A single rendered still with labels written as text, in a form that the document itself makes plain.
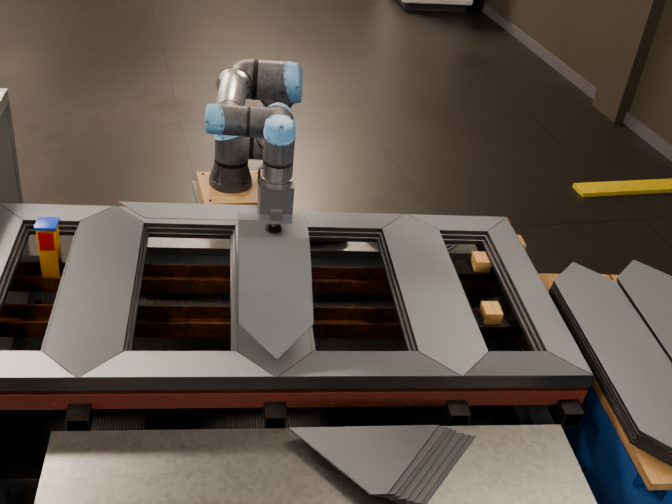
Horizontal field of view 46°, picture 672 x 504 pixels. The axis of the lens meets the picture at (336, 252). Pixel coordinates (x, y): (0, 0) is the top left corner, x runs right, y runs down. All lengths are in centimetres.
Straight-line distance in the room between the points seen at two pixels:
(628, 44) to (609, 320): 373
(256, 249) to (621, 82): 421
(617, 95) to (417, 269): 380
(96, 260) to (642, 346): 147
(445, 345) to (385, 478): 42
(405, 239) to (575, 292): 51
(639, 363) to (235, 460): 104
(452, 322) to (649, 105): 385
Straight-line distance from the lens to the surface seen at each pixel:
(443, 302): 216
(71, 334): 199
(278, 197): 196
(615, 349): 219
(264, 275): 194
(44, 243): 235
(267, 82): 233
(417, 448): 184
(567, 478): 195
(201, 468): 181
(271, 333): 188
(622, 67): 586
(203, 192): 277
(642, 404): 205
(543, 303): 226
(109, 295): 210
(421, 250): 235
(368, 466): 179
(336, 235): 240
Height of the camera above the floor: 212
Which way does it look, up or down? 34 degrees down
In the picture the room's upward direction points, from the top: 7 degrees clockwise
